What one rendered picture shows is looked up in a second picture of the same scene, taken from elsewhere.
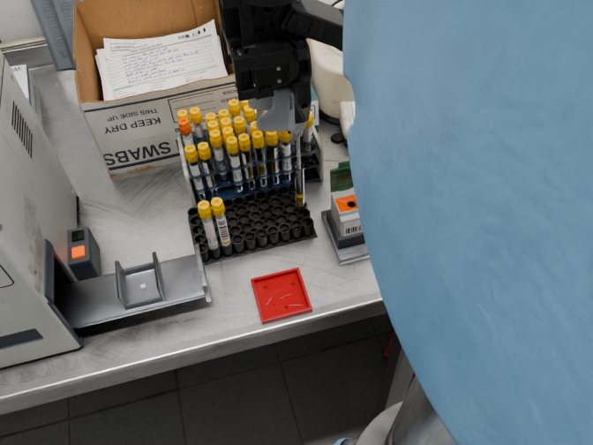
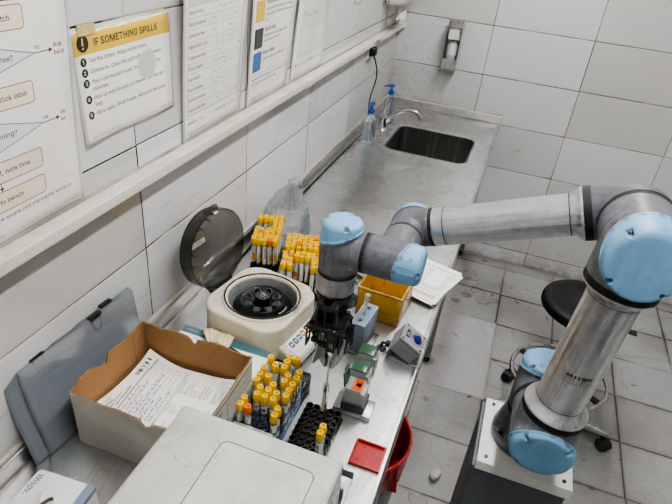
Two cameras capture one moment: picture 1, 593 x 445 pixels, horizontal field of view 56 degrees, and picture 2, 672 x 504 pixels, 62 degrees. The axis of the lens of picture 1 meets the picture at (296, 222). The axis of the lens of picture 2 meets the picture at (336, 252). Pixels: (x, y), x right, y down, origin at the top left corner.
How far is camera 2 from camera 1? 0.87 m
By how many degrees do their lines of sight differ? 48
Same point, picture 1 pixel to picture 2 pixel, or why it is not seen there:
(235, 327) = (370, 486)
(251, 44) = (336, 324)
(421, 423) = (592, 346)
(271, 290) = (360, 457)
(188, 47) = (152, 375)
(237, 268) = not seen: hidden behind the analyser
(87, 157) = not seen: hidden behind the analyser
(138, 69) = (141, 409)
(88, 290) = not seen: outside the picture
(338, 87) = (278, 339)
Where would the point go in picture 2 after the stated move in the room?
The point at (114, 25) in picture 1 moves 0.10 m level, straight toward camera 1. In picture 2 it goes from (91, 393) to (135, 404)
